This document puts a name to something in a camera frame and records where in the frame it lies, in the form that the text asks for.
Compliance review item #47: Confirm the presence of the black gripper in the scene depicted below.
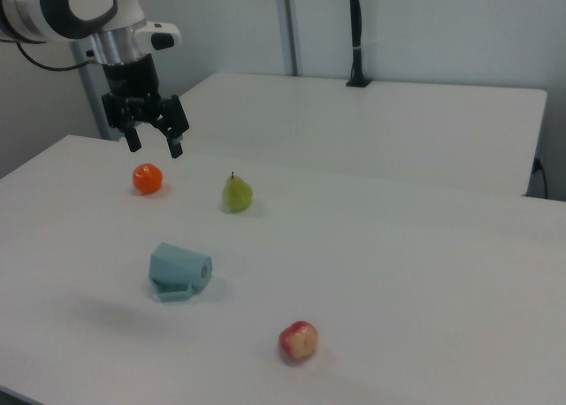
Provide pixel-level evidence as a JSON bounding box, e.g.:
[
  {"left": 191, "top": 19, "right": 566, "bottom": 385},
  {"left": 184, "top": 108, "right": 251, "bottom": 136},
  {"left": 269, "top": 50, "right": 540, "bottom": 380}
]
[{"left": 100, "top": 52, "right": 191, "bottom": 160}]

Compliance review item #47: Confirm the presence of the teal plastic mug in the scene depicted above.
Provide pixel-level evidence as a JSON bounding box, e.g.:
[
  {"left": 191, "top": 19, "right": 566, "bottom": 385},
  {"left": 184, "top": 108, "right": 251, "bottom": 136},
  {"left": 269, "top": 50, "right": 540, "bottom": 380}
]
[{"left": 148, "top": 241, "right": 214, "bottom": 304}]

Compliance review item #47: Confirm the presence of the orange toy fruit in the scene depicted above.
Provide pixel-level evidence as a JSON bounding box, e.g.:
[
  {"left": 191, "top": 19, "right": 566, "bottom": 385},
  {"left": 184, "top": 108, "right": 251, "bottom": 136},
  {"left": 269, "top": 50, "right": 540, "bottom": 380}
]
[{"left": 132, "top": 162, "right": 164, "bottom": 196}]

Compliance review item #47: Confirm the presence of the green toy pear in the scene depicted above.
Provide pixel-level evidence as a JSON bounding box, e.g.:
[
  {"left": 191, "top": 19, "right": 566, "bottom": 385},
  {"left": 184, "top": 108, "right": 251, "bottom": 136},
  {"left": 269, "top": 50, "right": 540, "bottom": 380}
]
[{"left": 221, "top": 171, "right": 255, "bottom": 214}]

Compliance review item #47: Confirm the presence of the black pole with base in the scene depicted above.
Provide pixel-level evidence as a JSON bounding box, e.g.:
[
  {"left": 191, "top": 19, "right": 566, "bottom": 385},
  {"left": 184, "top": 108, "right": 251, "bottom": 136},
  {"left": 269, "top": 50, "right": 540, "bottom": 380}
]
[{"left": 345, "top": 0, "right": 372, "bottom": 89}]

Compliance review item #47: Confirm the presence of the red bitten toy apple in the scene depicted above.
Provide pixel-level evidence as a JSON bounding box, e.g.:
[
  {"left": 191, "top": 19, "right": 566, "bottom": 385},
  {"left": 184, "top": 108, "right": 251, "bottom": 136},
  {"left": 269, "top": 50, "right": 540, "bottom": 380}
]
[{"left": 278, "top": 320, "right": 320, "bottom": 361}]

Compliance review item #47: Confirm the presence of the slanted grey metal frame post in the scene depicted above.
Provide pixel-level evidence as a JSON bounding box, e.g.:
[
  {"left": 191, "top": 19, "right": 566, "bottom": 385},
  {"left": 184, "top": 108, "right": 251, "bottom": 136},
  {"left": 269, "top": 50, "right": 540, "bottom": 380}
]
[{"left": 69, "top": 41, "right": 121, "bottom": 141}]

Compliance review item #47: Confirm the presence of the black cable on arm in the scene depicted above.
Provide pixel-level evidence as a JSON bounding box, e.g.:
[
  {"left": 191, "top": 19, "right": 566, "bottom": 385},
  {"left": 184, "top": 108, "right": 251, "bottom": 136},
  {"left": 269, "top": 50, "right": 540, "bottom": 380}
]
[{"left": 14, "top": 39, "right": 97, "bottom": 73}]

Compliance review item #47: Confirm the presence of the black wall plug cable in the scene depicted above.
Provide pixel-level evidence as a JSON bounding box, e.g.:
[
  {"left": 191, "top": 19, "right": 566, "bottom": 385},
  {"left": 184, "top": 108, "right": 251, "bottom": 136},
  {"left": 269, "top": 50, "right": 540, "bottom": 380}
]
[{"left": 532, "top": 157, "right": 550, "bottom": 200}]

